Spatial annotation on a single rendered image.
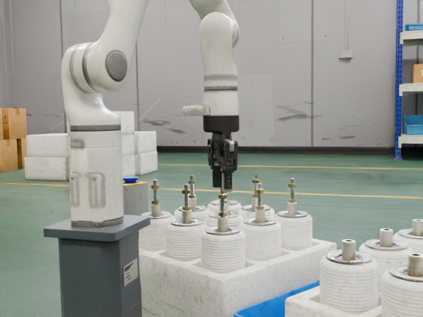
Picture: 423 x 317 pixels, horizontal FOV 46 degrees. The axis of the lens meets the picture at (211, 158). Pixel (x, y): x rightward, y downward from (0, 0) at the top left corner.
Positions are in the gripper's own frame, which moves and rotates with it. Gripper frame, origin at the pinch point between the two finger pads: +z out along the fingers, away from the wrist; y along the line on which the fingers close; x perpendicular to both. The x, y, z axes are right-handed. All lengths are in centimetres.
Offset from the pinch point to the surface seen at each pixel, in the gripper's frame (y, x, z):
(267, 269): -4.5, -8.3, 18.1
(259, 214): 4.4, -10.0, 8.1
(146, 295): 12.3, 14.8, 26.7
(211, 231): -0.6, 2.6, 9.9
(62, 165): 313, 34, 23
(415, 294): -40.9, -15.7, 11.6
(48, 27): 683, 47, -146
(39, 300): 41, 40, 35
